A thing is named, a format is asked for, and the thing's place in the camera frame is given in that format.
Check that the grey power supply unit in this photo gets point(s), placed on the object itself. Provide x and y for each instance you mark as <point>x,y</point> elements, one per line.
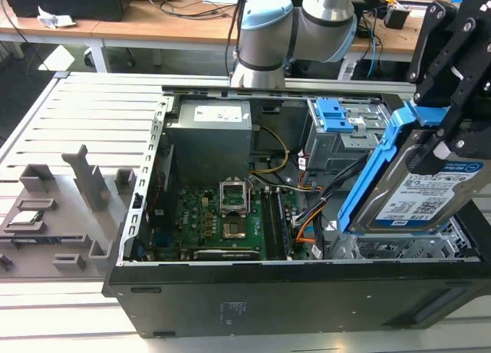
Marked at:
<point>207,142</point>

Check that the black graphics card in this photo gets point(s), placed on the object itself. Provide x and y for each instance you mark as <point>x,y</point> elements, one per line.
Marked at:
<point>230,254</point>

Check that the black RAM slot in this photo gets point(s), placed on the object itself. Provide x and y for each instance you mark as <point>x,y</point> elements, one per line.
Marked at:
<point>268,226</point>

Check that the hard disk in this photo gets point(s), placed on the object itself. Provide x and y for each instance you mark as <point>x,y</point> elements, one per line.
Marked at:
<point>406,199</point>

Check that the blue plastic drive latch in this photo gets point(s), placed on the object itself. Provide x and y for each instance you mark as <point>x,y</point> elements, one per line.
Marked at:
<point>339,124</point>
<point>330,109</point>

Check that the metal disk bay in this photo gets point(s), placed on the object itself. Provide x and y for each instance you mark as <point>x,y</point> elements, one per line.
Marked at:
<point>345,245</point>

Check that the large black computer box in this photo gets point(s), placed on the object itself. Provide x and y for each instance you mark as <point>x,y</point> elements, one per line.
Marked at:
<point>76,0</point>

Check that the small black and yellow box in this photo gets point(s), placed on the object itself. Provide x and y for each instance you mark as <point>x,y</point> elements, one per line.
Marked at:
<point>397,18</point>

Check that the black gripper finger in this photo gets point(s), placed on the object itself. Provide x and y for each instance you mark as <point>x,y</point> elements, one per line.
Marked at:
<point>433,42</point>
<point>470,99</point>

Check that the wooden desk with clutter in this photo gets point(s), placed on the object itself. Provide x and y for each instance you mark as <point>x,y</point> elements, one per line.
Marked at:
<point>395,46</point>

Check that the metal optical drive cage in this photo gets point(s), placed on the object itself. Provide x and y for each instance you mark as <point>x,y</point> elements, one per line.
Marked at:
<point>330,149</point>

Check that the black PC case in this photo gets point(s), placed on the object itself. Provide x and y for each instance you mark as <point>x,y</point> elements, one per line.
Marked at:
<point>268,303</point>

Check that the CPU socket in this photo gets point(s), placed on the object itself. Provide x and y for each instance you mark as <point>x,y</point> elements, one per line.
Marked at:
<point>234,230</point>

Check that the crumpled white paper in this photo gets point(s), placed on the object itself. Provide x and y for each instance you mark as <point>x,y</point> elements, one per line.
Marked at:
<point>53,20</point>

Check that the dark RAM stick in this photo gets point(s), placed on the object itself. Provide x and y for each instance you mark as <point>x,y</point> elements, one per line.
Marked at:
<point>283,230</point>
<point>46,238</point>

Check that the silver CPU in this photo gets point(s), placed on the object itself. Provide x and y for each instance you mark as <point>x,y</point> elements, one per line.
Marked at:
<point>25,217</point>

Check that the grey plastic parts rack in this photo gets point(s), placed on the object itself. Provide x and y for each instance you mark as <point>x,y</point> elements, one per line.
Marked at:
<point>69,215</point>

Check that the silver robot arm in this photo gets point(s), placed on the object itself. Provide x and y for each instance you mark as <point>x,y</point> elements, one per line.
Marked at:
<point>264,34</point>

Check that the green motherboard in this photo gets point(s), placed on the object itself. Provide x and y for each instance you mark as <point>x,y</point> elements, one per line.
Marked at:
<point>192,222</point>

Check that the long wooden desk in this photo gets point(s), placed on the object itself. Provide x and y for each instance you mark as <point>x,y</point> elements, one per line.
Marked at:
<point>134,27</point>

